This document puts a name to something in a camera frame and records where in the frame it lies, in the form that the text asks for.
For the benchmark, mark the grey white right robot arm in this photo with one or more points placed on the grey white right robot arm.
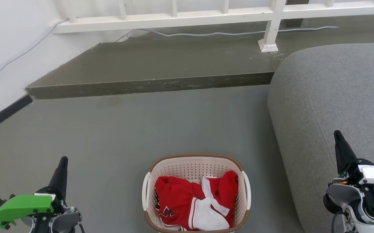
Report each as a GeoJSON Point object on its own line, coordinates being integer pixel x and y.
{"type": "Point", "coordinates": [342, 194]}

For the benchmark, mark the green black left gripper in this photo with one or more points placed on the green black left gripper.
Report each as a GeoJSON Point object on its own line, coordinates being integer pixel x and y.
{"type": "Point", "coordinates": [21, 205]}

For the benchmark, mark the red and white jersey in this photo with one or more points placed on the red and white jersey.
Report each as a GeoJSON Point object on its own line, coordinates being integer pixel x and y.
{"type": "Point", "coordinates": [177, 200]}

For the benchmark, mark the cream laundry basket brown rim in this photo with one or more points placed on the cream laundry basket brown rim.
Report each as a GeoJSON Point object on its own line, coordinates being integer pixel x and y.
{"type": "Point", "coordinates": [193, 168]}

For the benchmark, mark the grey concrete raised step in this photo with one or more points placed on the grey concrete raised step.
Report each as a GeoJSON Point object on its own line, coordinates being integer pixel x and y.
{"type": "Point", "coordinates": [157, 61]}

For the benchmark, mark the grey fabric sofa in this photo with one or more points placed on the grey fabric sofa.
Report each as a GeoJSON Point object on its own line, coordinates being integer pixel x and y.
{"type": "Point", "coordinates": [329, 97]}

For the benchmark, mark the white railing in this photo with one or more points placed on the white railing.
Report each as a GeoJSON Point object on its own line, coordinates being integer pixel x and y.
{"type": "Point", "coordinates": [174, 21]}

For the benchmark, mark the black baseboard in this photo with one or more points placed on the black baseboard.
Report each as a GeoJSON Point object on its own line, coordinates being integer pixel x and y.
{"type": "Point", "coordinates": [2, 115]}

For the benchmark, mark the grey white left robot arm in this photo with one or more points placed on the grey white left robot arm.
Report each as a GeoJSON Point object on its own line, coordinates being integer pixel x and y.
{"type": "Point", "coordinates": [63, 221]}

